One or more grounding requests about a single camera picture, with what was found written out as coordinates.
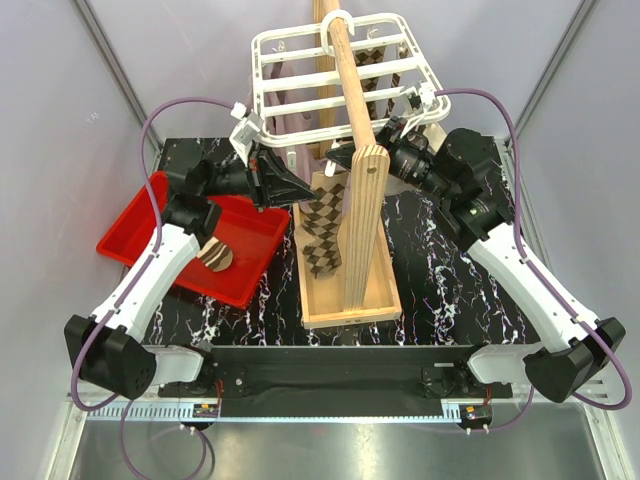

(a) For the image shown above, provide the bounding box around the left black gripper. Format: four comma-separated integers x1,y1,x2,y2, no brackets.
201,142,317,212

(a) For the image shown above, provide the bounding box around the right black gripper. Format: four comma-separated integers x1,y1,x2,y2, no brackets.
327,117,454,203

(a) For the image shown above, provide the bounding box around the white hanger clip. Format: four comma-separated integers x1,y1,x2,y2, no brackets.
324,160,338,177

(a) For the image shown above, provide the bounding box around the white clip hanger frame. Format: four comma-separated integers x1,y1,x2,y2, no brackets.
251,9,451,148

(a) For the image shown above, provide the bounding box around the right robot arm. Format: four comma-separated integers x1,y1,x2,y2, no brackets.
375,117,626,403

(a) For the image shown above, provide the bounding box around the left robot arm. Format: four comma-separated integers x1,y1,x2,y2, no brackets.
64,145,316,411

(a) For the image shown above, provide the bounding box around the white clip beside sock clip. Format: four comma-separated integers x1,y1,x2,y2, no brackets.
285,149,297,172

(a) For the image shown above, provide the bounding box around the mauve sock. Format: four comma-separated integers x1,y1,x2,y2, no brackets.
265,62,321,184

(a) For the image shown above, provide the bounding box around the red plastic tray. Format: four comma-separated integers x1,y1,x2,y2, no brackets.
96,188,291,309

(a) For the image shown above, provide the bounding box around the grey beige sock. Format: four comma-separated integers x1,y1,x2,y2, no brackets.
385,124,449,196

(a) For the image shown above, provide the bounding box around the wooden stand with tray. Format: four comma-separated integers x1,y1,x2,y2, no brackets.
296,1,402,329

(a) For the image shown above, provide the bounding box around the black marble mat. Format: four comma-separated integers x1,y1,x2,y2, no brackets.
144,192,538,347

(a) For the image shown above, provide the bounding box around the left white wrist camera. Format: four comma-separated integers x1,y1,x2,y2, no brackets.
229,102,264,166

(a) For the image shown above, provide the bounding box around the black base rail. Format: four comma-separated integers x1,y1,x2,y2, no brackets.
159,346,512,422

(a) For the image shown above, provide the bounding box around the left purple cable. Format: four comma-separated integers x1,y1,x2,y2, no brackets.
69,97,246,479

